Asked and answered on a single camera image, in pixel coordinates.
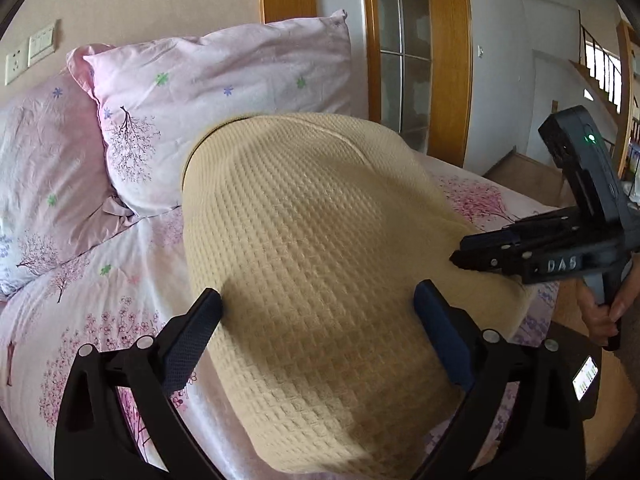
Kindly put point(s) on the person's right hand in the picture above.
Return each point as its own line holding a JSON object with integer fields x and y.
{"x": 597, "y": 312}

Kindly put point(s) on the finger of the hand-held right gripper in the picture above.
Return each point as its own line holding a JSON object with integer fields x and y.
{"x": 492, "y": 246}
{"x": 480, "y": 263}

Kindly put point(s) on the wall light switch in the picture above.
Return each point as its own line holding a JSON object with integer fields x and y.
{"x": 42, "y": 42}

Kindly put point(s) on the cream waffle-knit jacket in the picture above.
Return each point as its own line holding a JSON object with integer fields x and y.
{"x": 320, "y": 280}

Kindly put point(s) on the pink floral pillow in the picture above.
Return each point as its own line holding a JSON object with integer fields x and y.
{"x": 45, "y": 175}
{"x": 225, "y": 110}

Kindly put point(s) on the wall socket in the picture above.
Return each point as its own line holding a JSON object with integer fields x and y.
{"x": 16, "y": 65}

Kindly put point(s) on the pink floral bed sheet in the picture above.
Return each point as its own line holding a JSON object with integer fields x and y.
{"x": 100, "y": 320}

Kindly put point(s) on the wooden door with glass panes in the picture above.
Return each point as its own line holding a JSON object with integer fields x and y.
{"x": 415, "y": 55}

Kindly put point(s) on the staircase railing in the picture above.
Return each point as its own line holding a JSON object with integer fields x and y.
{"x": 602, "y": 67}

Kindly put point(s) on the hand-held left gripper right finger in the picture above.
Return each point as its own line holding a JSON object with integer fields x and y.
{"x": 445, "y": 332}

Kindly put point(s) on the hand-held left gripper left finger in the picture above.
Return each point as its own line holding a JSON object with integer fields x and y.
{"x": 192, "y": 332}

